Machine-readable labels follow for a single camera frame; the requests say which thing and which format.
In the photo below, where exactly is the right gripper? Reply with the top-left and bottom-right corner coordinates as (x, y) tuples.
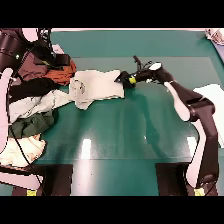
(113, 70), (138, 90)

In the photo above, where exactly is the white T-shirt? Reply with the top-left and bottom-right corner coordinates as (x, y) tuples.
(68, 68), (126, 111)

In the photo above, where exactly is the orange garment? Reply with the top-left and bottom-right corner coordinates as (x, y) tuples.
(46, 59), (78, 87)

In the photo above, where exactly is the brown garment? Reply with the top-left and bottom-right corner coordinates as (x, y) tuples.
(16, 49), (56, 83)

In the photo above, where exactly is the black garment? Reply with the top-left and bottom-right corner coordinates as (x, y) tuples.
(9, 77), (63, 103)

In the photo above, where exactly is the dark green garment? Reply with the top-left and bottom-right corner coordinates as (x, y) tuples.
(9, 111), (58, 140)

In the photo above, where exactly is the cream garment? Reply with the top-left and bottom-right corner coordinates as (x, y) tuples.
(0, 132), (47, 168)

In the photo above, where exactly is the black cable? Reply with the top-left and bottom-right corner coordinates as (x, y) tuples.
(8, 123), (46, 197)

